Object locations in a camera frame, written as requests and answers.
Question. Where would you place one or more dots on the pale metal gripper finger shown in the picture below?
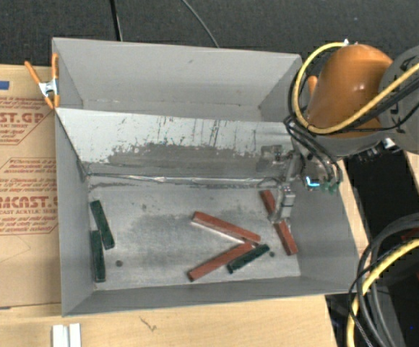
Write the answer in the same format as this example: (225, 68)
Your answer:
(277, 208)
(288, 204)

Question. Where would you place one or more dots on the red-brown flat block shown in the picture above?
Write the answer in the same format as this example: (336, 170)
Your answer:
(287, 239)
(227, 226)
(218, 262)

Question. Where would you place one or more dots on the dark green flat block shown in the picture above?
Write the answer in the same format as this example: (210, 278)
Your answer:
(102, 224)
(98, 257)
(247, 259)

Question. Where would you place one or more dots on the grey metal bin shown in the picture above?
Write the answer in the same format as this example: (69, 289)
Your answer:
(180, 146)

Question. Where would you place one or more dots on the brown cardboard board red print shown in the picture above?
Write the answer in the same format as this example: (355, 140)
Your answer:
(21, 179)

